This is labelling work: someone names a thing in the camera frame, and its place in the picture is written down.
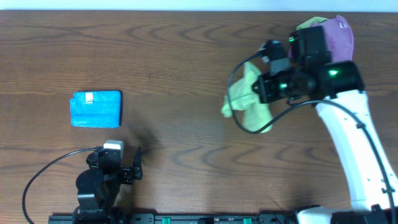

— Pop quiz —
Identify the black cable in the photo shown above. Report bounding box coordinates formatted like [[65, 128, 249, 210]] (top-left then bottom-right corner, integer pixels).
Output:
[[226, 51, 397, 218], [22, 147, 98, 224]]

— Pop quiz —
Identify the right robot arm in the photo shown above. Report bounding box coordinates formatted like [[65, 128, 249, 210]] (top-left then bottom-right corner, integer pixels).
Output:
[[252, 26, 397, 223]]

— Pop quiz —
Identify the left black cable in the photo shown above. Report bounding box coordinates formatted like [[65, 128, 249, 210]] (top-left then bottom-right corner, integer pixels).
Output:
[[22, 147, 98, 224]]

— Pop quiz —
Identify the folded blue cloth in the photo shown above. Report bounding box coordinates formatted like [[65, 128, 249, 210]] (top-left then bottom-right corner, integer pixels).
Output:
[[70, 90, 122, 128]]

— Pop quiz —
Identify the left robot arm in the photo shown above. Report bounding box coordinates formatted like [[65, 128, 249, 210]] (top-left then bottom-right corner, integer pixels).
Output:
[[72, 147, 143, 224]]

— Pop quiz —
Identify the purple cloth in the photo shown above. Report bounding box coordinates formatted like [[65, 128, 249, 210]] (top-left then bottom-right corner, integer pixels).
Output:
[[288, 15, 354, 68]]

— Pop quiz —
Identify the light green cloth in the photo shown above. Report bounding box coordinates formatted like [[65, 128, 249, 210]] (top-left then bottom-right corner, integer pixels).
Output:
[[221, 62, 273, 133]]

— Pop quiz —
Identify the right black cable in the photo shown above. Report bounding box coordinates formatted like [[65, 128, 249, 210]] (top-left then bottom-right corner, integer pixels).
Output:
[[226, 51, 397, 218]]

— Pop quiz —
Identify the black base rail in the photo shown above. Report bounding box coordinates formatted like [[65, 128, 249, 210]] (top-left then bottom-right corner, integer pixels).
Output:
[[48, 213, 298, 224]]

